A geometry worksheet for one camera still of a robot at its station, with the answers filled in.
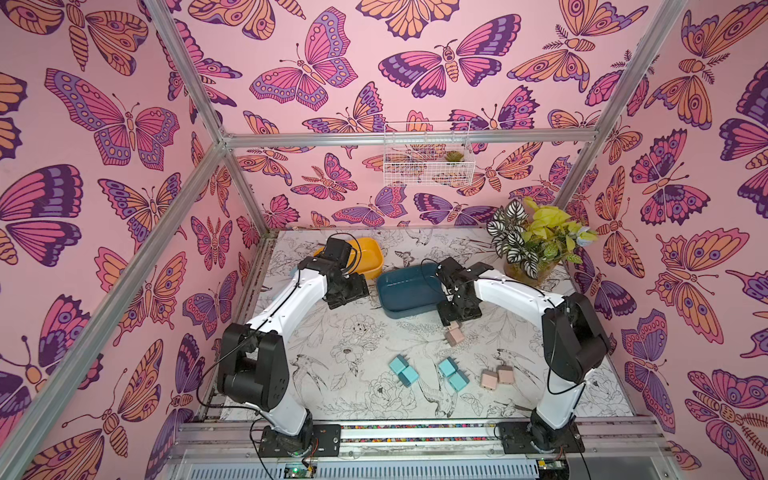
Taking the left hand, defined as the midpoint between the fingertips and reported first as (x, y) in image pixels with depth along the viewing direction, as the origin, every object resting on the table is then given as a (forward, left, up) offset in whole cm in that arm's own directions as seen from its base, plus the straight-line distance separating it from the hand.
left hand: (362, 292), depth 88 cm
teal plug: (-17, -11, -10) cm, 23 cm away
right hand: (-4, -28, -7) cm, 29 cm away
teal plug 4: (-22, -27, -10) cm, 36 cm away
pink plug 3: (-22, -35, -10) cm, 43 cm away
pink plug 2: (-9, -28, -10) cm, 31 cm away
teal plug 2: (-21, -13, -9) cm, 27 cm away
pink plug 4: (-20, -41, -11) cm, 47 cm away
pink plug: (-6, -28, -8) cm, 30 cm away
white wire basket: (+39, -21, +21) cm, 49 cm away
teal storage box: (+10, -15, -14) cm, 23 cm away
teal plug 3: (-18, -25, -10) cm, 32 cm away
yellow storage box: (+24, 0, -12) cm, 26 cm away
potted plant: (+10, -49, +12) cm, 52 cm away
